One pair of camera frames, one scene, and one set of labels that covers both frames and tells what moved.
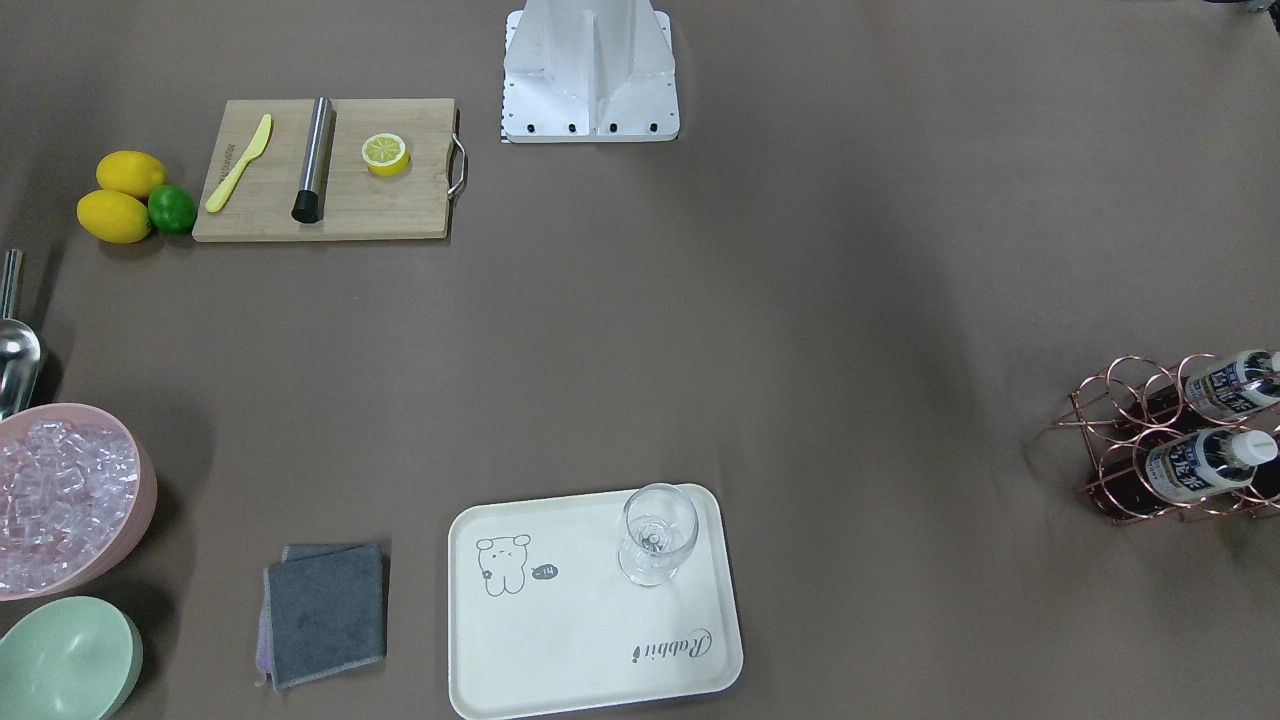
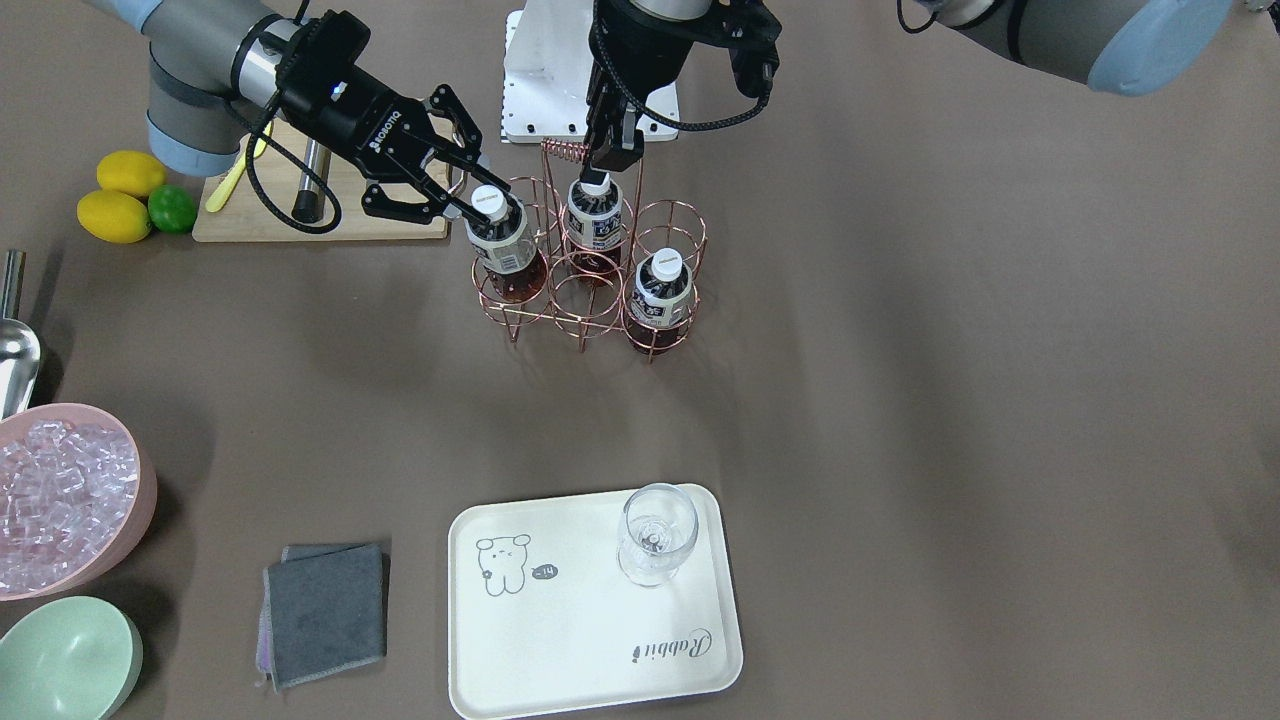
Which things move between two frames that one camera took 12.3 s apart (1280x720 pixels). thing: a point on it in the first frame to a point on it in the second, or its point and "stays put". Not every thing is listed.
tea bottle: [1214, 392] to [594, 222]
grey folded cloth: [324, 611] stays put
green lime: [172, 209] stays put
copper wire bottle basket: [1150, 454] to [583, 251]
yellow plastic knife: [228, 186] stays put
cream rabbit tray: [541, 618] stays put
